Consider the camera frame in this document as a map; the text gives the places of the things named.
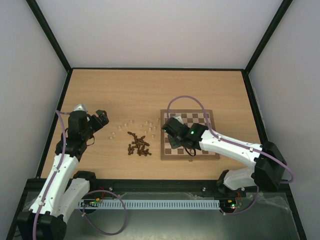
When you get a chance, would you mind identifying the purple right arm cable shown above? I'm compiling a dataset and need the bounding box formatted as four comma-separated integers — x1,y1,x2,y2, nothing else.
166,95,295,185

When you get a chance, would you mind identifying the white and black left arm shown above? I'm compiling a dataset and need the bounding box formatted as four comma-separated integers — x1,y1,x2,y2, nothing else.
17,104,109,240

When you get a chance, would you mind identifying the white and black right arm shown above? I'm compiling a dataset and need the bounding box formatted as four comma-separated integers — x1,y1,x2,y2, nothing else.
161,116,287,196

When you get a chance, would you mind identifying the light blue cable duct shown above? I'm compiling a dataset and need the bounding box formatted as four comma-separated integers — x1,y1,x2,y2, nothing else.
76,199,221,210

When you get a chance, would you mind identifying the pile of dark chess pieces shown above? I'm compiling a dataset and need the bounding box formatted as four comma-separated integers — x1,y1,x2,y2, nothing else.
127,131,152,157

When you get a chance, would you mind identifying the wooden chessboard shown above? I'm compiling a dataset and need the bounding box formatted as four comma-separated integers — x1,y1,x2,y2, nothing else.
160,109,220,162

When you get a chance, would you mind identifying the black enclosure frame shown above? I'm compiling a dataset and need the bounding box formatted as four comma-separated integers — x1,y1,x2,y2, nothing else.
6,0,307,240

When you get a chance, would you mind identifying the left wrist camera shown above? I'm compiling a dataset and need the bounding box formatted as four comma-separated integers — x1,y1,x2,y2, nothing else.
73,103,88,113

